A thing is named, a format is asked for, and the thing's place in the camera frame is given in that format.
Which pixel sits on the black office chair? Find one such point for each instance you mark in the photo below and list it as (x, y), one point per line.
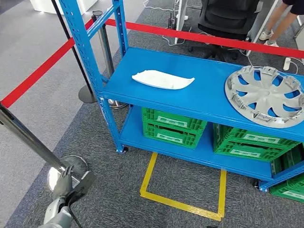
(225, 19)

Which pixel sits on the blue metal shelf rack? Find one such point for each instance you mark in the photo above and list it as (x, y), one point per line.
(190, 81)

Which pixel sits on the green plastic crate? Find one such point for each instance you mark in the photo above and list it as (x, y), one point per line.
(152, 116)
(284, 190)
(223, 138)

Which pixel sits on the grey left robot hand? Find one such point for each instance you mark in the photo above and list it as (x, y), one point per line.
(62, 184)

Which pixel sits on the black floor device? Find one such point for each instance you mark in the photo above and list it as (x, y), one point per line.
(170, 23)

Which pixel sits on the red barrier belt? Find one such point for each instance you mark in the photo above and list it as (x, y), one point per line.
(190, 36)
(35, 75)

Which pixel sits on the white plastic part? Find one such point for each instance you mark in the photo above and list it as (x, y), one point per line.
(161, 80)

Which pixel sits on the silver wheel hubcap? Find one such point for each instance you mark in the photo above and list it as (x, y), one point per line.
(263, 100)

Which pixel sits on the black pole with round base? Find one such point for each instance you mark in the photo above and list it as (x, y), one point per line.
(71, 44)

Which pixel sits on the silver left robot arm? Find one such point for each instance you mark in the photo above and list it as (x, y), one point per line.
(56, 217)

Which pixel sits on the white plug adapter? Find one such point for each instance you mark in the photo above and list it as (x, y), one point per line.
(185, 17)

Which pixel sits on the white plinth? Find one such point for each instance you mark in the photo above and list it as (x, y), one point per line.
(59, 6)

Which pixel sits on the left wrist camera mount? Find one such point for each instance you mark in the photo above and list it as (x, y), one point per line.
(83, 185)

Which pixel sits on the person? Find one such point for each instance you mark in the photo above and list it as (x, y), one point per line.
(275, 19)

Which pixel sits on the white power strip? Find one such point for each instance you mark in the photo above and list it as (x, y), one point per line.
(287, 64)

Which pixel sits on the white furniture panel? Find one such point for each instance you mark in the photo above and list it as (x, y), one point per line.
(300, 41)

